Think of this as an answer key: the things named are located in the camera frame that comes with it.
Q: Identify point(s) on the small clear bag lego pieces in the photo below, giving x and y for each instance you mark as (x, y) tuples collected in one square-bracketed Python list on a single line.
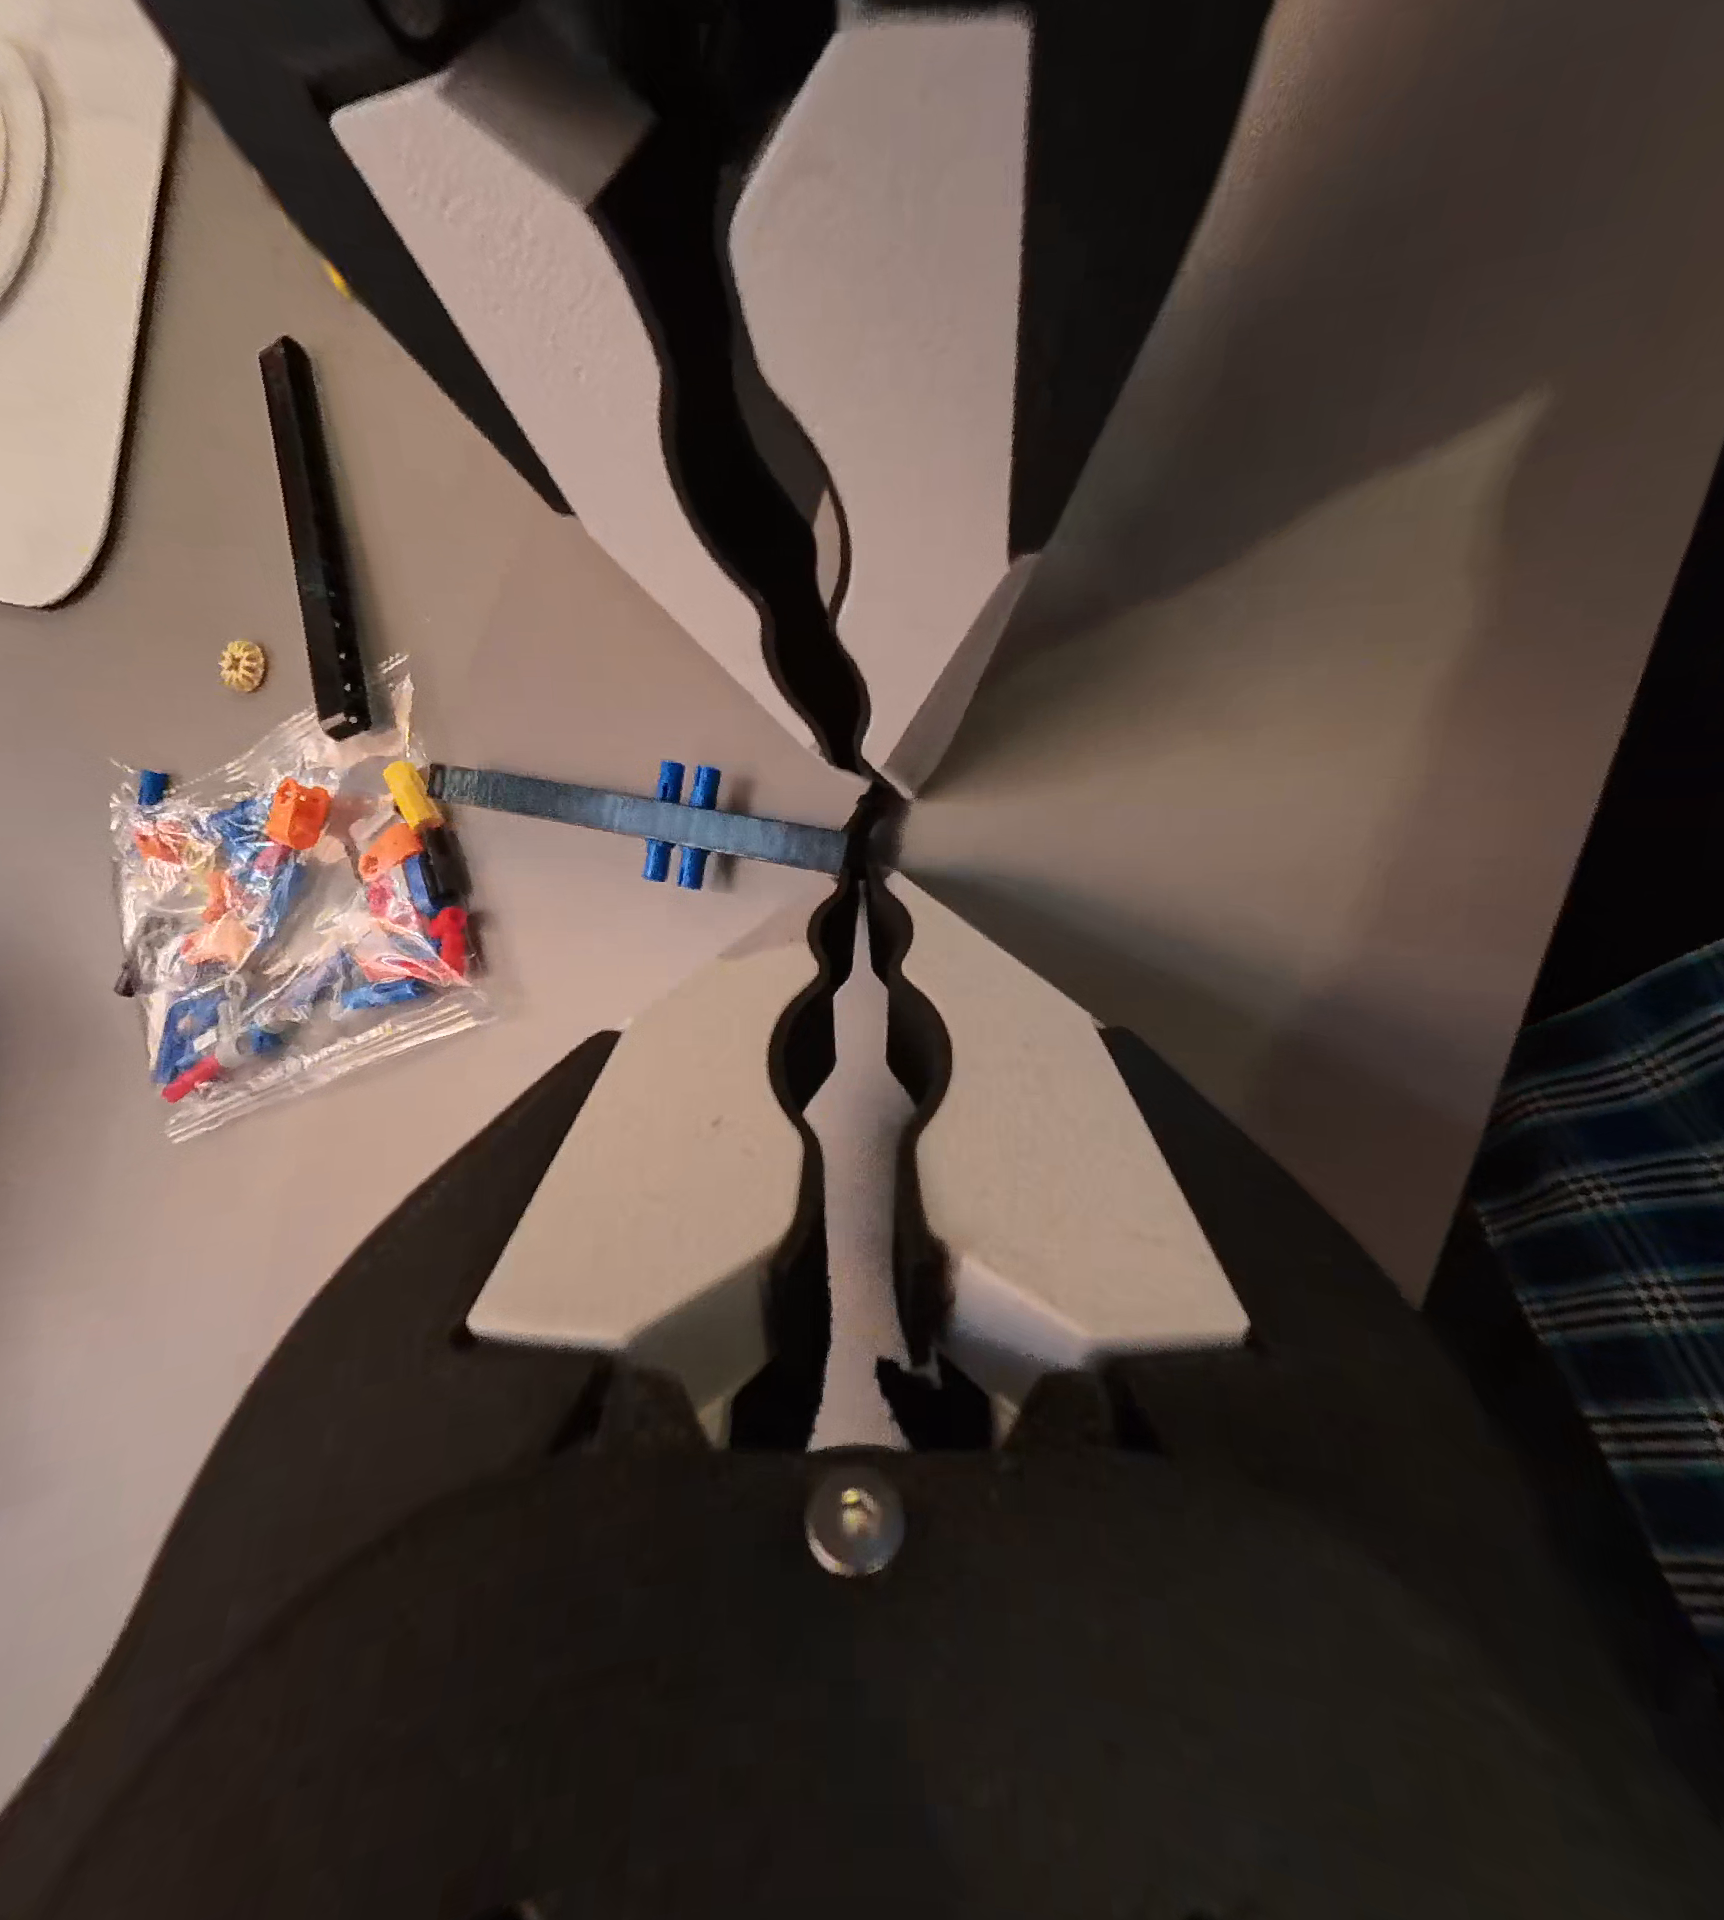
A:
[(278, 931)]

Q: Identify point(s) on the blue plaid shirt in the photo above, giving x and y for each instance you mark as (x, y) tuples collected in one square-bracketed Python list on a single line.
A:
[(1673, 1203)]

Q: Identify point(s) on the dark trousers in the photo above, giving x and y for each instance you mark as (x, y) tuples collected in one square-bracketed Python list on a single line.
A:
[(1702, 751)]

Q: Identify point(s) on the thin black lego beam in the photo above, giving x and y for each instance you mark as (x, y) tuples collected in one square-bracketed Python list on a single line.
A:
[(565, 806)]

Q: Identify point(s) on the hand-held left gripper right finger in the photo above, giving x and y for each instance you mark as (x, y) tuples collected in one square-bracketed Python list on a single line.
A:
[(1074, 1203)]

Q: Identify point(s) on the white base board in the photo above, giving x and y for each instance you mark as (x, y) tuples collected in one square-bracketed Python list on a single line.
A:
[(69, 453)]

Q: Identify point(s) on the tan lego gear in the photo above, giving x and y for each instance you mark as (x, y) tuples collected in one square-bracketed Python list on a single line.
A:
[(246, 668)]

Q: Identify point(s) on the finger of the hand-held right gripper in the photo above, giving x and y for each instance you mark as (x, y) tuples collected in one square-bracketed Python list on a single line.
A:
[(503, 300), (922, 300)]

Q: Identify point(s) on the thick black lego beam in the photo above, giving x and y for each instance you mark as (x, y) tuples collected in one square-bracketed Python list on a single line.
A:
[(314, 524)]

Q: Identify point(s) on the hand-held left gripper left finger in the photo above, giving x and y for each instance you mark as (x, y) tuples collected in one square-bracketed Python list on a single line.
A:
[(638, 1203)]

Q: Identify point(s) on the blue lego pin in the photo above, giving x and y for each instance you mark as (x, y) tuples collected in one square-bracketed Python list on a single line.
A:
[(706, 779), (668, 776)]

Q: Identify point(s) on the black lego pin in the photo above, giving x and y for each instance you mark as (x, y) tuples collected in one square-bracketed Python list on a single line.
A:
[(874, 834)]

